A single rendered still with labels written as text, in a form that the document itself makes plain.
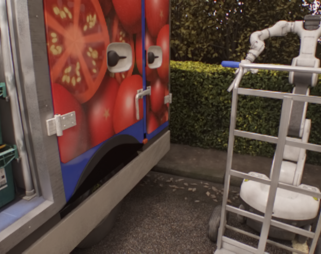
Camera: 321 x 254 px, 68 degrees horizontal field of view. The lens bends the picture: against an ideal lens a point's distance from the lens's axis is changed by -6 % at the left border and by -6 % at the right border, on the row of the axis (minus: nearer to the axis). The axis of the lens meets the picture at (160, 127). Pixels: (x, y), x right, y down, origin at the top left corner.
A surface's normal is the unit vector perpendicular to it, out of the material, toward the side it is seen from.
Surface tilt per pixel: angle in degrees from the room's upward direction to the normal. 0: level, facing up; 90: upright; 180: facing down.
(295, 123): 69
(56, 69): 90
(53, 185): 90
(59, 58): 90
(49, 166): 90
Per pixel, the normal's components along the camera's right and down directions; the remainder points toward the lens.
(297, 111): -0.52, -0.11
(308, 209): 0.11, -0.29
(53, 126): 0.93, 0.11
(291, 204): -0.16, -0.49
